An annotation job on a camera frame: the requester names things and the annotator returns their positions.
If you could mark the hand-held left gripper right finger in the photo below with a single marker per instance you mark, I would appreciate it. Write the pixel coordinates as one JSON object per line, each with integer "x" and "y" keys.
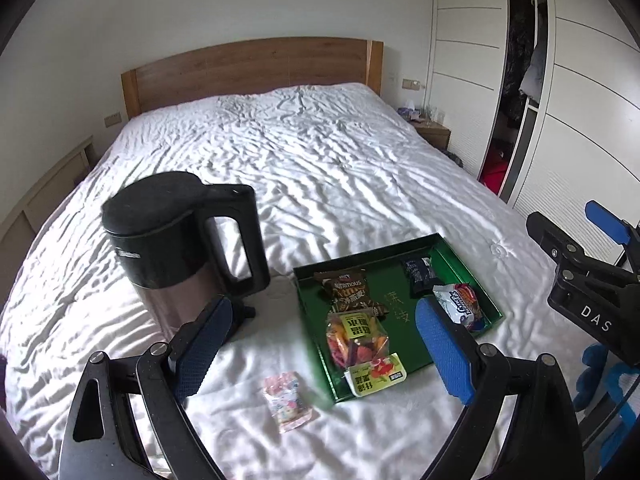
{"x": 445, "y": 355}

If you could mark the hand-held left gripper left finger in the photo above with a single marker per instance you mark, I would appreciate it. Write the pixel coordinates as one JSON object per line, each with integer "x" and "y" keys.
{"x": 205, "y": 355}

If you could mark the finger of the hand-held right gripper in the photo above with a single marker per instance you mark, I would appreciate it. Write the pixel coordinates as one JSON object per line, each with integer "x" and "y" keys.
{"x": 552, "y": 237}
{"x": 607, "y": 220}

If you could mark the green tray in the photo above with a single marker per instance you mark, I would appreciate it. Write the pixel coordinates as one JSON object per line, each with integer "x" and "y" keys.
{"x": 405, "y": 325}

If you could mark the blue and white cookie packet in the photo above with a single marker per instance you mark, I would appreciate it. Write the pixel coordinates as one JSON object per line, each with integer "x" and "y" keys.
{"x": 460, "y": 305}

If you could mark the green label fruit cup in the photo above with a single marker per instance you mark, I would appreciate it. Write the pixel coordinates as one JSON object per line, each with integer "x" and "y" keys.
{"x": 375, "y": 375}

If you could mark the dark navy snack packet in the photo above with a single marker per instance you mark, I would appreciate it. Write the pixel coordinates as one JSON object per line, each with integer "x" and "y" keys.
{"x": 419, "y": 275}

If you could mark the clear dried fruit bag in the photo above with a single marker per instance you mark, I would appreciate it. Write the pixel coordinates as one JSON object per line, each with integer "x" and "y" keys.
{"x": 355, "y": 340}

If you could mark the small pink snack packet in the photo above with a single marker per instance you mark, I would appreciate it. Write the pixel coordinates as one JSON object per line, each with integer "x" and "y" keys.
{"x": 287, "y": 402}

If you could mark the brown snack packet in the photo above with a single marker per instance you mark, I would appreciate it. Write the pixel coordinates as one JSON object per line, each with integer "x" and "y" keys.
{"x": 350, "y": 292}

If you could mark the red cloth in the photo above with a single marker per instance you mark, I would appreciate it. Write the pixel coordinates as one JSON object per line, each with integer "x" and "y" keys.
{"x": 492, "y": 170}

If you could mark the white wardrobe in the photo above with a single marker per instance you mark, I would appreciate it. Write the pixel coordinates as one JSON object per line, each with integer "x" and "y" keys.
{"x": 575, "y": 110}

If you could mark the black and copper electric kettle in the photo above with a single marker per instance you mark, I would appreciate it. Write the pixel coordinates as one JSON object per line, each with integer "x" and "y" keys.
{"x": 155, "y": 240}

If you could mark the dark bag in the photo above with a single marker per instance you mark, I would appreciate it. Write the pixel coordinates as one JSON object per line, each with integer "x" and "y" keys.
{"x": 454, "y": 159}

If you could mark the wooden nightstand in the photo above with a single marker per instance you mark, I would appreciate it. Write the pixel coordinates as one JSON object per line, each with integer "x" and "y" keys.
{"x": 435, "y": 135}

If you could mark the clear drinking glass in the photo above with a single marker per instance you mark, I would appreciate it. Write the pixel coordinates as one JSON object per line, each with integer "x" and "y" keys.
{"x": 431, "y": 115}

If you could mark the hanging clothes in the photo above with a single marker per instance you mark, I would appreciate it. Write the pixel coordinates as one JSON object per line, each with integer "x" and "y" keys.
{"x": 522, "y": 65}

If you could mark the tissue pack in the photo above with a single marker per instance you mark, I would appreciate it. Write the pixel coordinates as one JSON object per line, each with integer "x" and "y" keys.
{"x": 409, "y": 111}

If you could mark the wooden bed with white sheet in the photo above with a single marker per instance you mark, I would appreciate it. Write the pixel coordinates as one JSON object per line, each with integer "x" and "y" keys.
{"x": 325, "y": 160}

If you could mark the wooden headboard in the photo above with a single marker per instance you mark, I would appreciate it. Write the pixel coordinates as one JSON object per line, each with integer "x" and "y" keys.
{"x": 250, "y": 72}

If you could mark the beige wall socket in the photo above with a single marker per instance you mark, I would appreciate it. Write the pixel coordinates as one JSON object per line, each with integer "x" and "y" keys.
{"x": 411, "y": 84}
{"x": 112, "y": 120}

